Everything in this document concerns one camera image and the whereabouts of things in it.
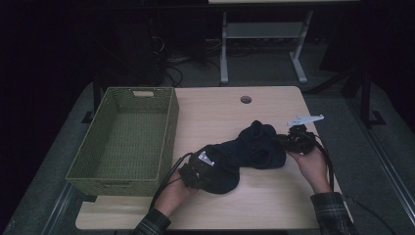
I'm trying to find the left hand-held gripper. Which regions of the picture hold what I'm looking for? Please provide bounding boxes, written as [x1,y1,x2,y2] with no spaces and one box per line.
[178,150,215,190]

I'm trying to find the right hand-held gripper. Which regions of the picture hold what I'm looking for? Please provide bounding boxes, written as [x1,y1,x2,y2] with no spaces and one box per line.
[283,114,325,155]

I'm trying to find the dark cloth with white print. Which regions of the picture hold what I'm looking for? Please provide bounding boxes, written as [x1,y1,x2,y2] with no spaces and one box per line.
[190,119,288,195]

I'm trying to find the green woven basket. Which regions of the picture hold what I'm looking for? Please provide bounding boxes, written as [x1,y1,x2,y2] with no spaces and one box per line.
[65,86,180,198]

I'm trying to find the person's right hand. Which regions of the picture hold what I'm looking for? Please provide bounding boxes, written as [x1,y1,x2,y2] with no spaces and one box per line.
[287,145,332,195]

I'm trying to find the person's left hand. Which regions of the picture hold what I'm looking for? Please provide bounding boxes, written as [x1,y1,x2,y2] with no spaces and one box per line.
[154,178,199,218]

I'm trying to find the black metal stand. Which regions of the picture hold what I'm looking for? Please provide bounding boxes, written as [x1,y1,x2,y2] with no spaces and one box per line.
[81,72,103,124]
[306,65,388,128]

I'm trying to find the white metal rack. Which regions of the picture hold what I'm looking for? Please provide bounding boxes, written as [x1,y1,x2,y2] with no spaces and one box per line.
[207,0,360,86]

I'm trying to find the right hand-held gripper black cable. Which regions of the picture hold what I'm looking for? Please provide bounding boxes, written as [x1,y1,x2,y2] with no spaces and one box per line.
[306,130,336,192]

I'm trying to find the black floor cable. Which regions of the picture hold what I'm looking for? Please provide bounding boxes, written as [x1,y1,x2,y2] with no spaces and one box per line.
[346,196,396,235]

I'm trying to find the tangle of black cables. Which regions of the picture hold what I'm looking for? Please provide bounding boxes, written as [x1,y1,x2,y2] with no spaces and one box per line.
[148,32,223,88]

